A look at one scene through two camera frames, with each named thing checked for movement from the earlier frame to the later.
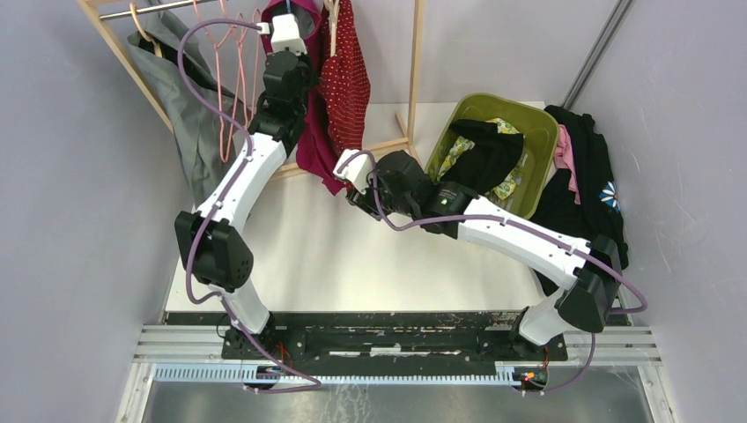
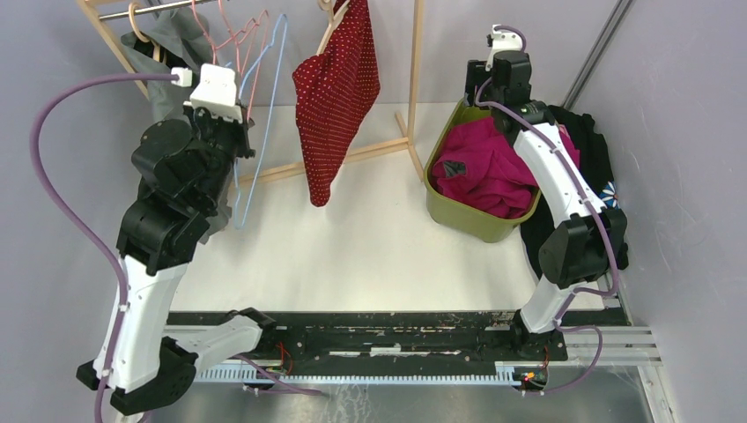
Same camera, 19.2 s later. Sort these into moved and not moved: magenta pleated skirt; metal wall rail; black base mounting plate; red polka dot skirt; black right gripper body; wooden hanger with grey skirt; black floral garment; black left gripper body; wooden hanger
Moved: magenta pleated skirt; wooden hanger; black right gripper body; red polka dot skirt; black left gripper body
Not moved: black base mounting plate; black floral garment; metal wall rail; wooden hanger with grey skirt
